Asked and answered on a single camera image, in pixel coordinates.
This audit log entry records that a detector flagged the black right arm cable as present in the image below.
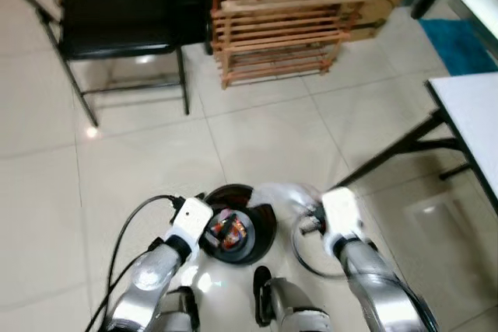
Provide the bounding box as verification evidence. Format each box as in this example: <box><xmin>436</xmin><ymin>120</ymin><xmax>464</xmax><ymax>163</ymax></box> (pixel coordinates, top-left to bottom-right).
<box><xmin>291</xmin><ymin>206</ymin><xmax>352</xmax><ymax>280</ymax></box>

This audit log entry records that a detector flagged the clear plastic bag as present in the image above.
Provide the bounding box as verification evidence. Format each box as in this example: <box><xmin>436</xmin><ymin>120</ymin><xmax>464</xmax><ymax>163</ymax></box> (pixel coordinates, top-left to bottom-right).
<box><xmin>248</xmin><ymin>182</ymin><xmax>324</xmax><ymax>218</ymax></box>

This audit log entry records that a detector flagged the brown cardboard box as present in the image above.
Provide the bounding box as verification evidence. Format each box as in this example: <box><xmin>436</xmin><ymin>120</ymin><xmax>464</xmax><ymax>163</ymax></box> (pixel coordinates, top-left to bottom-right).
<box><xmin>341</xmin><ymin>0</ymin><xmax>407</xmax><ymax>42</ymax></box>

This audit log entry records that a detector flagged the white table with black legs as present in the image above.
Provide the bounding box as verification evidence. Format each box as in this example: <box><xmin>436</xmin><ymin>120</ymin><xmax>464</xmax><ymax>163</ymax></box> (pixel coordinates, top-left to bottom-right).
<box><xmin>330</xmin><ymin>71</ymin><xmax>498</xmax><ymax>213</ymax></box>

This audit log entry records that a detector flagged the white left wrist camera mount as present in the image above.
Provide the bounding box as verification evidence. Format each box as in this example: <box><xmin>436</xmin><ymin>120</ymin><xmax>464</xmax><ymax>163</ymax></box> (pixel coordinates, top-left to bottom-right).
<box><xmin>166</xmin><ymin>197</ymin><xmax>214</xmax><ymax>252</ymax></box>

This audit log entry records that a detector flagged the wooden slatted rack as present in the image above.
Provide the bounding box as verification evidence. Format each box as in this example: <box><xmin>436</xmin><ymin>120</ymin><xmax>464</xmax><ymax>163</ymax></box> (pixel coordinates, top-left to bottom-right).
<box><xmin>208</xmin><ymin>0</ymin><xmax>375</xmax><ymax>89</ymax></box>

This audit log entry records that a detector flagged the red orange snack packet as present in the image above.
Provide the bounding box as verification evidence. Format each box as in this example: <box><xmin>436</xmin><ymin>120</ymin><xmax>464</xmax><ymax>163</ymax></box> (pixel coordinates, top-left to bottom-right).
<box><xmin>211</xmin><ymin>211</ymin><xmax>249</xmax><ymax>252</ymax></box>

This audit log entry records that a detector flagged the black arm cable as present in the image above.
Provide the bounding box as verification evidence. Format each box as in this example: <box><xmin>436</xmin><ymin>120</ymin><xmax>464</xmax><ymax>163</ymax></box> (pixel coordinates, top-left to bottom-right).
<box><xmin>84</xmin><ymin>194</ymin><xmax>186</xmax><ymax>332</ymax></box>
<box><xmin>291</xmin><ymin>206</ymin><xmax>352</xmax><ymax>280</ymax></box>

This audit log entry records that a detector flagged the black round rubbish bin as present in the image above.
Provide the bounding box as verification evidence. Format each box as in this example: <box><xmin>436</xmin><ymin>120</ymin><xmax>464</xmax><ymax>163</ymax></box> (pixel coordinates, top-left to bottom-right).
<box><xmin>198</xmin><ymin>183</ymin><xmax>278</xmax><ymax>265</ymax></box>

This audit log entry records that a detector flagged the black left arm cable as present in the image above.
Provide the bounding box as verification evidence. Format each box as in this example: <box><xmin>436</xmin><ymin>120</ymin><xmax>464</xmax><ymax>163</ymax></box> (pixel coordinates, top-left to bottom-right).
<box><xmin>84</xmin><ymin>194</ymin><xmax>186</xmax><ymax>332</ymax></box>

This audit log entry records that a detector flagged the black folding chair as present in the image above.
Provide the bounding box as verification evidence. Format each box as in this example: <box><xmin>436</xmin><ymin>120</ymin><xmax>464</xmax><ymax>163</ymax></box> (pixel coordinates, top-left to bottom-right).
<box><xmin>0</xmin><ymin>0</ymin><xmax>212</xmax><ymax>128</ymax></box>

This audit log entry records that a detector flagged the blue floor mat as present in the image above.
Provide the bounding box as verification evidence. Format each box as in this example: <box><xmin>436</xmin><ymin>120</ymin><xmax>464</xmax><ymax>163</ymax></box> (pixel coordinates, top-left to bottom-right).
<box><xmin>419</xmin><ymin>19</ymin><xmax>498</xmax><ymax>77</ymax></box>

